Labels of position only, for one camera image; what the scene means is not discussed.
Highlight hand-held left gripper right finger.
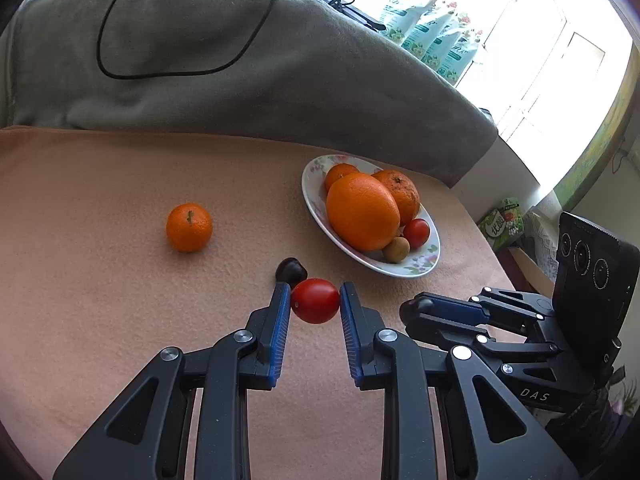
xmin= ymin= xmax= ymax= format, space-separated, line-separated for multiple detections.
xmin=339 ymin=281 xmax=581 ymax=480

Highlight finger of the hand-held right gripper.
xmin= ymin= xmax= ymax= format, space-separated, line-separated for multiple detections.
xmin=407 ymin=329 xmax=558 ymax=368
xmin=400 ymin=287 xmax=553 ymax=333

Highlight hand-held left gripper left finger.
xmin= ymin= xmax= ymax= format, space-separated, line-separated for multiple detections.
xmin=52 ymin=281 xmax=293 ymax=480

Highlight red cherry tomato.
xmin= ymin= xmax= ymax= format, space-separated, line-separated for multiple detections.
xmin=402 ymin=218 xmax=431 ymax=250
xmin=291 ymin=278 xmax=341 ymax=325

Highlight floral white plate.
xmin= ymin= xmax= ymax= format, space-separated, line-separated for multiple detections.
xmin=301 ymin=154 xmax=441 ymax=278

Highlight large orange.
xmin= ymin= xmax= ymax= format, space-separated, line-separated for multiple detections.
xmin=326 ymin=172 xmax=402 ymax=252

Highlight person's right forearm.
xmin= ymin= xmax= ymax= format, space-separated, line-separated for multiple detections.
xmin=544 ymin=384 xmax=632 ymax=467

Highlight white lace cloth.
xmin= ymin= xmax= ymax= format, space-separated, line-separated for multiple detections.
xmin=529 ymin=212 xmax=560 ymax=278

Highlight dark brown chestnut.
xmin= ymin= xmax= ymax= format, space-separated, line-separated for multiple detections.
xmin=275 ymin=257 xmax=309 ymax=284

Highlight brown kiwi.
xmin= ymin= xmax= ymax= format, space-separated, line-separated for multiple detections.
xmin=383 ymin=237 xmax=411 ymax=264

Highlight green snack packet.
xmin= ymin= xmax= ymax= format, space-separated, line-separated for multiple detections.
xmin=477 ymin=196 xmax=525 ymax=250

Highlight small tangerine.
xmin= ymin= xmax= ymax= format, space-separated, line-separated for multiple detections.
xmin=166 ymin=203 xmax=214 ymax=253
xmin=325 ymin=162 xmax=361 ymax=192
xmin=372 ymin=170 xmax=421 ymax=222

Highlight grey green cushion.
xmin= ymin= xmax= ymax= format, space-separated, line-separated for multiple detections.
xmin=0 ymin=0 xmax=501 ymax=188

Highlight black flat device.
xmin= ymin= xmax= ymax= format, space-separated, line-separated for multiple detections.
xmin=320 ymin=0 xmax=387 ymax=32

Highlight black cable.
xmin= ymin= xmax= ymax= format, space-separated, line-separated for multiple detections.
xmin=96 ymin=0 xmax=282 ymax=81

